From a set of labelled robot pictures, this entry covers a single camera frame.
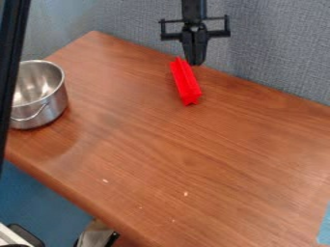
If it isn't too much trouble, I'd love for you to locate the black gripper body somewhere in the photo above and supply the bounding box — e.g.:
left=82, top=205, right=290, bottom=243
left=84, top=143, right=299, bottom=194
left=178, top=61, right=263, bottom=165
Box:
left=159, top=14, right=231, bottom=41

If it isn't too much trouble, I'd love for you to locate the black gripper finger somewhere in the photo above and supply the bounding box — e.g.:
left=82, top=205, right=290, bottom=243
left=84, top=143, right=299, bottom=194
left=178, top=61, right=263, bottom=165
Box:
left=195, top=27, right=209, bottom=66
left=181, top=30, right=194, bottom=65

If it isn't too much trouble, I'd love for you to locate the stainless steel pot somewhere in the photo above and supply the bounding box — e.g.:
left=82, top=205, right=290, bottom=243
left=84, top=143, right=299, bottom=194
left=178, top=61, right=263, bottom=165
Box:
left=11, top=60, right=68, bottom=129

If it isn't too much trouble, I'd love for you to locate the black object at bottom left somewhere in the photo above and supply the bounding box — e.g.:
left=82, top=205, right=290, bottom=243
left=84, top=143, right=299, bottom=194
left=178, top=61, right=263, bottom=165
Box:
left=8, top=224, right=46, bottom=247

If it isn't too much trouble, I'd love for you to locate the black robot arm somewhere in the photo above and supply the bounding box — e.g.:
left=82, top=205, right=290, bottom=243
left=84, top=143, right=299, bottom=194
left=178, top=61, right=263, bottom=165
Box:
left=159, top=0, right=231, bottom=66

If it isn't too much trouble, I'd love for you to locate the grey table leg bracket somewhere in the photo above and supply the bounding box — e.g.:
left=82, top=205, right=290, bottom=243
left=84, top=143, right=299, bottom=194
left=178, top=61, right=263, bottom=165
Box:
left=74, top=219, right=120, bottom=247

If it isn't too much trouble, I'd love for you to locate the red star-shaped block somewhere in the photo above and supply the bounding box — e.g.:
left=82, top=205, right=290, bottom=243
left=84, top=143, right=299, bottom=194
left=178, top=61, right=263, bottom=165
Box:
left=170, top=57, right=202, bottom=105

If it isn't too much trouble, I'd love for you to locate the white object at corner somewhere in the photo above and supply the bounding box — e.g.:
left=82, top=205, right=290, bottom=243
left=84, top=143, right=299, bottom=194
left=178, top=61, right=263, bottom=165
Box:
left=0, top=223, right=32, bottom=247

